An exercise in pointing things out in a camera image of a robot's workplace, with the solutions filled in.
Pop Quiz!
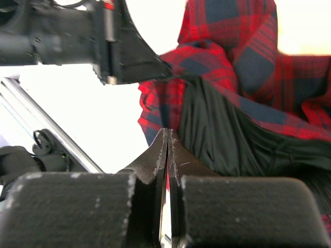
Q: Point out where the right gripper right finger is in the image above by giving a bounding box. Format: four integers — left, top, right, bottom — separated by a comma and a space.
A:
168, 130, 330, 247

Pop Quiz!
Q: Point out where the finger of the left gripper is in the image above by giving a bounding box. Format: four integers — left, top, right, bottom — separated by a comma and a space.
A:
112, 1, 172, 84

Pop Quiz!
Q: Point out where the red black plaid skirt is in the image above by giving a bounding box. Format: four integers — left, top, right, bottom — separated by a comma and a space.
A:
139, 1, 330, 229

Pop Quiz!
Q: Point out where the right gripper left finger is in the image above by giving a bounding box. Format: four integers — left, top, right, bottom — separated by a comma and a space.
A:
1, 129, 168, 247

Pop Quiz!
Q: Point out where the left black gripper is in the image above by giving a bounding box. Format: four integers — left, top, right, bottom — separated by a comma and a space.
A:
0, 0, 114, 86

